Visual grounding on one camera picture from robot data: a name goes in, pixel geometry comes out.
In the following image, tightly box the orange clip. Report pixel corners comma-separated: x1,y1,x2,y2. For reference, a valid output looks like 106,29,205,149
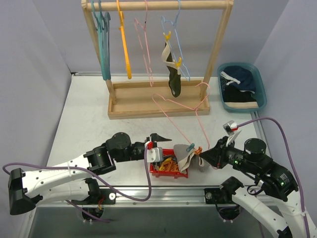
194,146,203,155

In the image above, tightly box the teal clip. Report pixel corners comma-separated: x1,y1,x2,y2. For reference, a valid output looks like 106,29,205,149
186,143,195,152

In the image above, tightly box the grey underwear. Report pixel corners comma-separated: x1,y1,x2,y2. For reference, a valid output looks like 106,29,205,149
173,144,210,173

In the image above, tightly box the pink wire hanger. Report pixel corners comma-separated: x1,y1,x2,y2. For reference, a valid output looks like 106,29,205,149
134,0,154,87
152,82,211,149

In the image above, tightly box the navy blue underwear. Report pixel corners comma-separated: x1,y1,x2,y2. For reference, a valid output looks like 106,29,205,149
220,65,256,94

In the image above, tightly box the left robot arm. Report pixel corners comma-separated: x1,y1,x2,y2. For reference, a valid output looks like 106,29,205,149
8,132,167,215

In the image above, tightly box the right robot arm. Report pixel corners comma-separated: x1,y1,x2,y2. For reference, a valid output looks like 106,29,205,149
200,136,317,238

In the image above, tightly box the wooden hanger rack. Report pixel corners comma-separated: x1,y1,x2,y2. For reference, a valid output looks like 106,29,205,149
81,0,234,119

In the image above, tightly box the black underwear in basin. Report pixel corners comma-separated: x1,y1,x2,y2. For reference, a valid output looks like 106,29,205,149
222,86,258,109

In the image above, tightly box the dark olive underwear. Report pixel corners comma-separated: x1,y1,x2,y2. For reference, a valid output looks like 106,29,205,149
161,42,181,98

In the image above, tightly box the teal plastic hanger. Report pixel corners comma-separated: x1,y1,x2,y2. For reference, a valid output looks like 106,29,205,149
90,0,111,81

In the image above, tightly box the orange plastic hanger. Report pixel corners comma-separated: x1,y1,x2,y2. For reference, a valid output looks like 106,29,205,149
116,0,132,79

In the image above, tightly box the red plastic bin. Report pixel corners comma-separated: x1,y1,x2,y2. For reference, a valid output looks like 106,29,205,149
149,149,188,179

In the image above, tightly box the pile of coloured clips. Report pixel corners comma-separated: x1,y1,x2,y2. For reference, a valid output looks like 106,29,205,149
158,157,179,172

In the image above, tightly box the teal plastic basin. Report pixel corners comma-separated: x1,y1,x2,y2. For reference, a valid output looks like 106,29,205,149
217,62,267,113

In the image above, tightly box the lower yellow clip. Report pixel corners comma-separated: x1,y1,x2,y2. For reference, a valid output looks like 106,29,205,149
173,57,182,69

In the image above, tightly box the yellow clip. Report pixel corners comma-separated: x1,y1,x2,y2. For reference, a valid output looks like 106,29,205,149
173,57,182,69
163,31,171,42

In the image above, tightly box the upper yellow clip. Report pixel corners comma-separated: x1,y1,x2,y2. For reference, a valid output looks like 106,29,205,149
163,31,171,42

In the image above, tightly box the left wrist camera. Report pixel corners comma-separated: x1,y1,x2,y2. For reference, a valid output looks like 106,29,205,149
145,141,164,164

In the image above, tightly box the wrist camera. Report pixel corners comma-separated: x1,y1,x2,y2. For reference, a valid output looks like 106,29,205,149
145,141,164,164
223,120,241,144

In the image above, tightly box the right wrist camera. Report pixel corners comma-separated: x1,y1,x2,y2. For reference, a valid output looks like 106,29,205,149
223,120,241,144

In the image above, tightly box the aluminium rail base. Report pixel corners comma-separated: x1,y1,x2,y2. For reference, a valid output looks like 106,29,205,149
35,183,231,206

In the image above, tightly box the light blue wire hanger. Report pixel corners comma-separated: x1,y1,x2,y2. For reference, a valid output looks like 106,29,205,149
161,0,191,81

